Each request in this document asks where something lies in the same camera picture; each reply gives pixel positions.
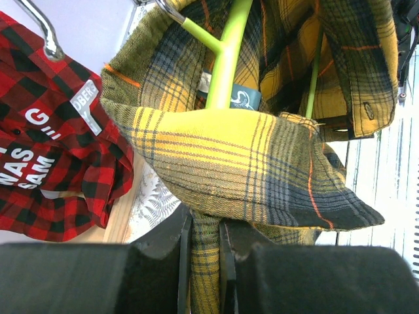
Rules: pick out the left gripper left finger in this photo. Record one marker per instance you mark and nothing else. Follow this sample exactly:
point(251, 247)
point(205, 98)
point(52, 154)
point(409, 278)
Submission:
point(150, 275)

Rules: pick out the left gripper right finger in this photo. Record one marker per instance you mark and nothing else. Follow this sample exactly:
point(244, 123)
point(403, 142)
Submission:
point(260, 276)

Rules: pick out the yellow plaid flannel shirt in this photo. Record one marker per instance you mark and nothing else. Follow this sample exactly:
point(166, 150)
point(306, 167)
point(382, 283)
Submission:
point(326, 71)

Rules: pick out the lime green wire hanger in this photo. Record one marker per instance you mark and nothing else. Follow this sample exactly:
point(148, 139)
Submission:
point(226, 59)

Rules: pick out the red black plaid shirt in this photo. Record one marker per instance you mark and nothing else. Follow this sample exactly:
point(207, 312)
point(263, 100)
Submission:
point(63, 161)

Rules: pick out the floral patterned table mat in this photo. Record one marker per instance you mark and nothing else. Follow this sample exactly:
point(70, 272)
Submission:
point(153, 203)

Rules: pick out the aluminium front rail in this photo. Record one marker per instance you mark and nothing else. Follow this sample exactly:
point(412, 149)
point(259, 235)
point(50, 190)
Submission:
point(383, 172)

